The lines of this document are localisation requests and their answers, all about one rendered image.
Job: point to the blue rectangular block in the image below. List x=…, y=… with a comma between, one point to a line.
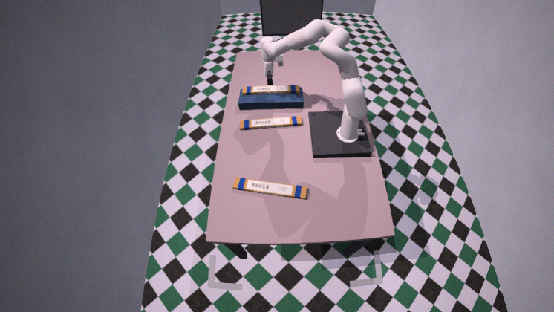
x=262, y=101

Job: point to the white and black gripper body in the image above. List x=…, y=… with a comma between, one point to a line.
x=268, y=66

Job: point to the orange flat pack with blue bands and white label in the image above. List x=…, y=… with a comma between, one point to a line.
x=271, y=89

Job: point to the tan rectangular pack with blue bands and white label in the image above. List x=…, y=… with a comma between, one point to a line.
x=270, y=123

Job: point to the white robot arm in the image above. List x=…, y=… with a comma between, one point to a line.
x=355, y=107

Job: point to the orange box with blue bands and white label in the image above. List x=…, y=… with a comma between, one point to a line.
x=270, y=188

